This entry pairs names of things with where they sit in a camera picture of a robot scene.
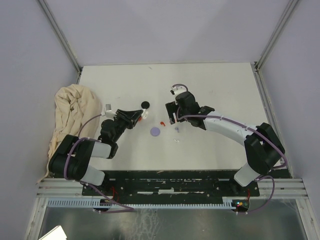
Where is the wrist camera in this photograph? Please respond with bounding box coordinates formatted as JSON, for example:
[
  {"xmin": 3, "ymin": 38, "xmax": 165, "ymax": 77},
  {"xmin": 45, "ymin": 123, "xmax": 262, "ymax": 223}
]
[
  {"xmin": 170, "ymin": 85, "xmax": 187, "ymax": 96},
  {"xmin": 104, "ymin": 104, "xmax": 115, "ymax": 119}
]

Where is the lilac earbud charging case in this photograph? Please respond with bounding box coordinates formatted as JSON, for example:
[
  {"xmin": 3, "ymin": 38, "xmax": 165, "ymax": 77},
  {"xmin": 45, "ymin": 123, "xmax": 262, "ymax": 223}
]
[{"xmin": 150, "ymin": 127, "xmax": 161, "ymax": 137}]

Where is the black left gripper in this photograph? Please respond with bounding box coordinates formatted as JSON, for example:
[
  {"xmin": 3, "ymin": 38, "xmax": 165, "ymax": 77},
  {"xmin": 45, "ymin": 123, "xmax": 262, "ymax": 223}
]
[{"xmin": 112, "ymin": 108, "xmax": 144, "ymax": 143}]

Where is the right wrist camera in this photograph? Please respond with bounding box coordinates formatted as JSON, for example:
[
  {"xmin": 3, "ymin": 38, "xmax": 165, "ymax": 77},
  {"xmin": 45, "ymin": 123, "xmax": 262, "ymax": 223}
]
[{"xmin": 170, "ymin": 85, "xmax": 187, "ymax": 96}]

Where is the white earbud charging case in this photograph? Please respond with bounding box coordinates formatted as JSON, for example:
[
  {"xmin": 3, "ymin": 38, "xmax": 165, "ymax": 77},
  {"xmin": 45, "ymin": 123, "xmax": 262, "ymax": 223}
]
[{"xmin": 141, "ymin": 110, "xmax": 149, "ymax": 119}]

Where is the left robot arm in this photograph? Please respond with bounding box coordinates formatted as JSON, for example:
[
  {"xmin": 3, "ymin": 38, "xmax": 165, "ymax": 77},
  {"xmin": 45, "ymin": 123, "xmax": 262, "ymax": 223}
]
[{"xmin": 48, "ymin": 109, "xmax": 145, "ymax": 195}]

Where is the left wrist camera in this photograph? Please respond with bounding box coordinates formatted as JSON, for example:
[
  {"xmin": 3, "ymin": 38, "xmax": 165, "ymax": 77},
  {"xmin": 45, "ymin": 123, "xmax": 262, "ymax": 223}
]
[{"xmin": 104, "ymin": 104, "xmax": 115, "ymax": 119}]

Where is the slotted cable duct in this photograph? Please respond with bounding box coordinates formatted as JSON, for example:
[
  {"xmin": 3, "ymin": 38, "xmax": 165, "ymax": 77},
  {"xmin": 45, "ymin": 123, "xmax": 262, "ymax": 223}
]
[{"xmin": 47, "ymin": 196, "xmax": 238, "ymax": 209}]

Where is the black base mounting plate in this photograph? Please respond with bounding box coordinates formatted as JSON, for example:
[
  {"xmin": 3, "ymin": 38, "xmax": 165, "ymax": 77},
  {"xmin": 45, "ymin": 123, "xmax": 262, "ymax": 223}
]
[{"xmin": 97, "ymin": 170, "xmax": 260, "ymax": 197}]

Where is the black earbud charging case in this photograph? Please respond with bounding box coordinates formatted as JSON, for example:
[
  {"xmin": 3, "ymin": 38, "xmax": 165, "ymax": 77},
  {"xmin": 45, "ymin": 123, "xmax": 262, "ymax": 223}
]
[{"xmin": 141, "ymin": 101, "xmax": 150, "ymax": 110}]

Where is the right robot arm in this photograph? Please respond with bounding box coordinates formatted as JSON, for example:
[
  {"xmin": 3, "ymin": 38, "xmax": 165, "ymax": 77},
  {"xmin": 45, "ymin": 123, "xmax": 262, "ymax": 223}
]
[{"xmin": 165, "ymin": 85, "xmax": 285, "ymax": 196}]

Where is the white paper sheet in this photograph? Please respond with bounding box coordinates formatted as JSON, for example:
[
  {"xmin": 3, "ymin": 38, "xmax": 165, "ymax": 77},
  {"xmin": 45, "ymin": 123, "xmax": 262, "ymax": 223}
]
[{"xmin": 39, "ymin": 225, "xmax": 68, "ymax": 240}]

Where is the cream crumpled cloth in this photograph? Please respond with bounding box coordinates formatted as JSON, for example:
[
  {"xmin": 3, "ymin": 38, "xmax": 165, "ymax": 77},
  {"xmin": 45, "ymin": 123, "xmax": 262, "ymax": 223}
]
[{"xmin": 35, "ymin": 84, "xmax": 104, "ymax": 185}]

